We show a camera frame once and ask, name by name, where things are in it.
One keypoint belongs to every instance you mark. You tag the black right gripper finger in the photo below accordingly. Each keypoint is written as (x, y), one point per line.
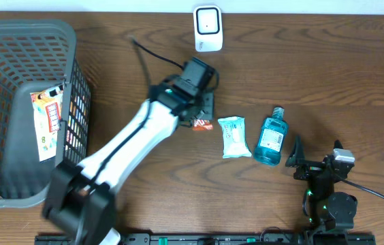
(297, 156)
(337, 145)

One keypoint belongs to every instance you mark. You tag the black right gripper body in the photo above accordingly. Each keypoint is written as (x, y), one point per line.
(310, 171)

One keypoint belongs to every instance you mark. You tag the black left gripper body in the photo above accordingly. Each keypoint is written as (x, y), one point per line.
(213, 87)

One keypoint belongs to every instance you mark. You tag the brown chocolate bar wrapper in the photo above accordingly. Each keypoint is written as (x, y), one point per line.
(202, 125)

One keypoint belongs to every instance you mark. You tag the blue mouthwash bottle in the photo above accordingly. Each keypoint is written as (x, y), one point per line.
(270, 144)

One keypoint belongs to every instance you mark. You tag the teal wet wipes pack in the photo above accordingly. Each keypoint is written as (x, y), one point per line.
(234, 139)

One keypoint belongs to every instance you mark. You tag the white snack bag red label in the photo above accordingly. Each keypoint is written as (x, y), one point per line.
(47, 106)

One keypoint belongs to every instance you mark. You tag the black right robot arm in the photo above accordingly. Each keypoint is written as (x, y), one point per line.
(327, 209)

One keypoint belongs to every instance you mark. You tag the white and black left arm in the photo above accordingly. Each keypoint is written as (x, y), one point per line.
(81, 199)

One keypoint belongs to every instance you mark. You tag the white barcode scanner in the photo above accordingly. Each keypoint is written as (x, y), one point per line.
(208, 30)

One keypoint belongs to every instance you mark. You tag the grey plastic shopping basket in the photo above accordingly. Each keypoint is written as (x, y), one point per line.
(36, 55)

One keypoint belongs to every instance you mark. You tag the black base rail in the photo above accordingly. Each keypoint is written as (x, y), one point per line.
(268, 238)

